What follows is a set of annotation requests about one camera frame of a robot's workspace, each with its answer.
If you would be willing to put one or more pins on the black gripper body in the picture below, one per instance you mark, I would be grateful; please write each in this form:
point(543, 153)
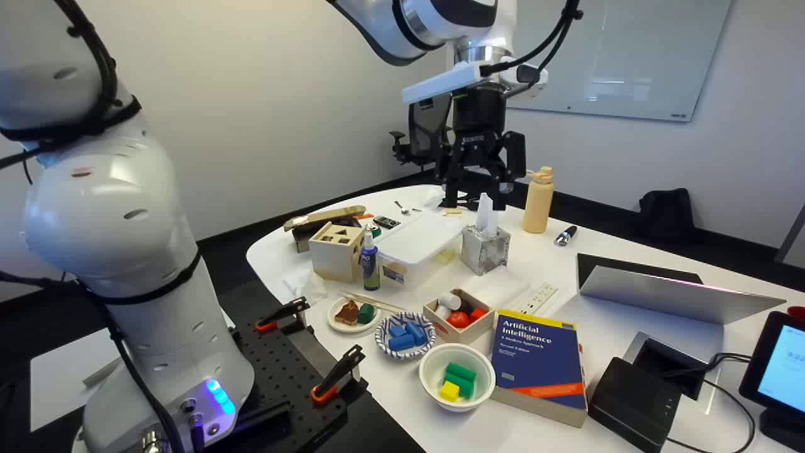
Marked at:
point(478, 128)

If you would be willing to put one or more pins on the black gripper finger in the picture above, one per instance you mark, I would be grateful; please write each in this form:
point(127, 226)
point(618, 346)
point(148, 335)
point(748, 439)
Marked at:
point(453, 193)
point(501, 193)

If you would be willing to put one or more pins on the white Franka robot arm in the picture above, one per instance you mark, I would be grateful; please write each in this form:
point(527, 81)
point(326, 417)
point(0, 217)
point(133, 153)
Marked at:
point(109, 217)

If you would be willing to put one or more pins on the blue book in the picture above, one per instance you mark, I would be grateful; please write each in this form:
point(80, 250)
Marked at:
point(538, 356)

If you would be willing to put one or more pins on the white tissue in box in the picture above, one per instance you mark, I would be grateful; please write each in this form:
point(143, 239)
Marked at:
point(483, 213)

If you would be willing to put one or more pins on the yellow squeeze bottle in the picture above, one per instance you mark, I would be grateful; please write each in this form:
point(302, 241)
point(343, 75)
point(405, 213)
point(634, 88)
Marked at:
point(540, 202)

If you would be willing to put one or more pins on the black office chair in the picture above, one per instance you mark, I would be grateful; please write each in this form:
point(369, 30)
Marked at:
point(426, 135)

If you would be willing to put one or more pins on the marble pattern tissue box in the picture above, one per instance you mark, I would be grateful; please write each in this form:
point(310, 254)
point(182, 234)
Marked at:
point(487, 250)

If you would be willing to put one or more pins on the white plastic lidded container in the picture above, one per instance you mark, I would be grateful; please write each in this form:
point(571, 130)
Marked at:
point(418, 244)

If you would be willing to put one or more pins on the black remote control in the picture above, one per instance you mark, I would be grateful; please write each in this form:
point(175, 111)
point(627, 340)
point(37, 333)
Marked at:
point(387, 222)

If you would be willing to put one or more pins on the black marker pen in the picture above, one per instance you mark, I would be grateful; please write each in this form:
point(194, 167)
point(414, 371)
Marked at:
point(564, 235)

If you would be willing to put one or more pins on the small blue label bottle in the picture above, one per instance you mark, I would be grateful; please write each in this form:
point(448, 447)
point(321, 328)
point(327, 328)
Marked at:
point(370, 268)

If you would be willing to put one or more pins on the white slim remote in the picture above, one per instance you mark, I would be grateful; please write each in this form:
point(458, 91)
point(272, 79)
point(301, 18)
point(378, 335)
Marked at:
point(543, 298)

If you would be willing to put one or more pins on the red toy pieces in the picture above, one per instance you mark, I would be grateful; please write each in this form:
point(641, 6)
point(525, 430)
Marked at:
point(458, 319)

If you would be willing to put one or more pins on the small wooden tray box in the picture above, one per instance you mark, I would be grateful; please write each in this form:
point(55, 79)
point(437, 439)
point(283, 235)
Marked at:
point(481, 323)

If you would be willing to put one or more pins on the wooden shape sorter box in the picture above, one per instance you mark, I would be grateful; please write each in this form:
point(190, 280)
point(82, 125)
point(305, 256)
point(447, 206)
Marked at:
point(335, 254)

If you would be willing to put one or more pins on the blue toy blocks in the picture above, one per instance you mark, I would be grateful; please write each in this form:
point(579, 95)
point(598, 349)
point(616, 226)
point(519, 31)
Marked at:
point(405, 335)

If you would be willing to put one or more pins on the toy food on plate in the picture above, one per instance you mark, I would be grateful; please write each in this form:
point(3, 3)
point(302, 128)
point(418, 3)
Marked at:
point(356, 314)

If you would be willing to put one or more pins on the blue patterned bowl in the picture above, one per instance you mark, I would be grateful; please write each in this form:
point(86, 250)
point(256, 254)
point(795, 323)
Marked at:
point(387, 344)

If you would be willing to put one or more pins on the black backpack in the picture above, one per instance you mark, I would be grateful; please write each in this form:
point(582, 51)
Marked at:
point(668, 217)

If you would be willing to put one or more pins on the small white plate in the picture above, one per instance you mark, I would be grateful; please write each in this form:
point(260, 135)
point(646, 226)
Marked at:
point(340, 323)

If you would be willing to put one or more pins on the green toy block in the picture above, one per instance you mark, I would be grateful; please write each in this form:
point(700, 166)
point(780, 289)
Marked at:
point(458, 380)

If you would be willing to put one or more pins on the white bowl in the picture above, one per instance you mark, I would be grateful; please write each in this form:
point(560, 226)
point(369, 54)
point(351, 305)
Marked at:
point(431, 380)

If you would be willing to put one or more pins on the silver laptop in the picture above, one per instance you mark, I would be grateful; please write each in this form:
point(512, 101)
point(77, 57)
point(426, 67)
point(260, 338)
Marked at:
point(671, 298)

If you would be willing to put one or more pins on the yellow toy block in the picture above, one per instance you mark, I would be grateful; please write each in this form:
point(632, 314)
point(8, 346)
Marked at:
point(448, 392)

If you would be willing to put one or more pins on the black orange clamp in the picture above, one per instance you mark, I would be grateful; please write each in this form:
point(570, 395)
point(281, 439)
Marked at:
point(340, 374)
point(281, 317)

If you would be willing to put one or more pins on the black box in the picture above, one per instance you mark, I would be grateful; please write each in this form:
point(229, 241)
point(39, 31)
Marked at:
point(632, 405)

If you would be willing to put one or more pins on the red object behind tablet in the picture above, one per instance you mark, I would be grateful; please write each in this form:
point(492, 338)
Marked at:
point(795, 317)

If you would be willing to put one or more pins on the black tablet on stand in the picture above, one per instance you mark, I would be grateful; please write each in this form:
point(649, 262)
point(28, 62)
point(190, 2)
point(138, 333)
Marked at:
point(780, 369)

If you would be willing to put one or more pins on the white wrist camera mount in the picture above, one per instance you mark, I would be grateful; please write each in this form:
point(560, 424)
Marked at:
point(468, 81)

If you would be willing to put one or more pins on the wall whiteboard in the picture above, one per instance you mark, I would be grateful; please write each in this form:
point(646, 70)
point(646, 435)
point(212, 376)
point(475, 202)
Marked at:
point(619, 51)

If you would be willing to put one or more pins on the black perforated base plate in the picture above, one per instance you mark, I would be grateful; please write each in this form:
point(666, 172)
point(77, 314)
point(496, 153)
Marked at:
point(285, 369)

